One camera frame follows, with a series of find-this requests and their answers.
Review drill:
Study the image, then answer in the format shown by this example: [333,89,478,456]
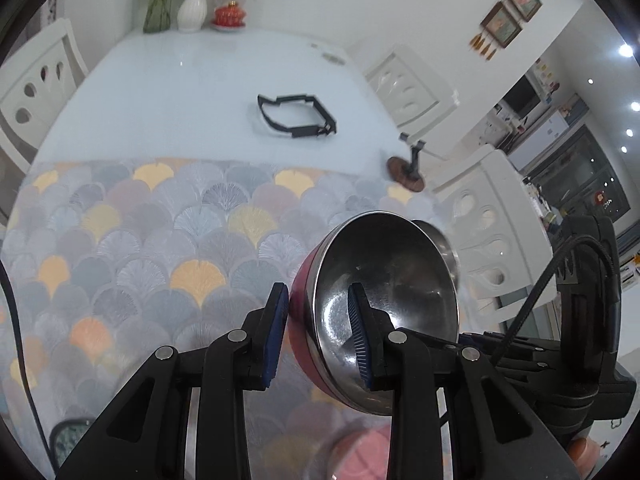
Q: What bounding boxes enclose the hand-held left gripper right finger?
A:
[347,282,576,480]

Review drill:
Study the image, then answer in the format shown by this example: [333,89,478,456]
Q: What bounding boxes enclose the red lidded pot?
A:
[210,1,248,32]

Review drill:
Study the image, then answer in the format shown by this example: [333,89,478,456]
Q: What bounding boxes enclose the orange hanging wall ornaments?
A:
[469,34,498,61]

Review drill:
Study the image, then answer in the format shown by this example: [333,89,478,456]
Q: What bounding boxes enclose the red steel bowl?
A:
[289,212,460,417]

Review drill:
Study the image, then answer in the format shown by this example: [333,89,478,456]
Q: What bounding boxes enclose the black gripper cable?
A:
[0,260,53,466]
[492,235,626,363]

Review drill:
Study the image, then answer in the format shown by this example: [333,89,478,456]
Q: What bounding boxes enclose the white kitchen appliance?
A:
[510,110,571,171]

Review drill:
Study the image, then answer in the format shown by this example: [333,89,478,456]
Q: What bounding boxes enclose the microwave oven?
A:
[502,76,543,123]

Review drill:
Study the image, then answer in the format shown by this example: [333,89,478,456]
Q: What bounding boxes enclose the fan pattern tablecloth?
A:
[0,157,466,480]

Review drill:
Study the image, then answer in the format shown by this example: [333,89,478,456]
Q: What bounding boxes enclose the blue steel bowl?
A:
[411,220,460,281]

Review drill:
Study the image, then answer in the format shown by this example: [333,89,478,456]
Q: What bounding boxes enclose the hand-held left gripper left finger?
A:
[55,282,291,480]

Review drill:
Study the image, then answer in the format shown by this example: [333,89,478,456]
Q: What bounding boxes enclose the white dining chair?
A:
[430,144,561,328]
[0,17,91,176]
[364,44,461,131]

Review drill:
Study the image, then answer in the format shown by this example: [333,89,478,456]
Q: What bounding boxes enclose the white ribbed vase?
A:
[177,0,208,33]

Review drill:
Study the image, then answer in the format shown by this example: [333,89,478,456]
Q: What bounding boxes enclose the wooden base clamp stand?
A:
[386,132,428,193]

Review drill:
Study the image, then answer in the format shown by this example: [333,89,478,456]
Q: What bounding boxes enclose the blue patterned plate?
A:
[50,417,98,468]

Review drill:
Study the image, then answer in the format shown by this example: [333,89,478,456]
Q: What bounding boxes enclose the pink ceramic bowl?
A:
[320,425,393,480]

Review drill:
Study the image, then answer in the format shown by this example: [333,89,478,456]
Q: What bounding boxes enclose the black plastic frame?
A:
[256,92,338,141]

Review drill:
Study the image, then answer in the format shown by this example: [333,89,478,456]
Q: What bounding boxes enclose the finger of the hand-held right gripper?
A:
[457,331,561,396]

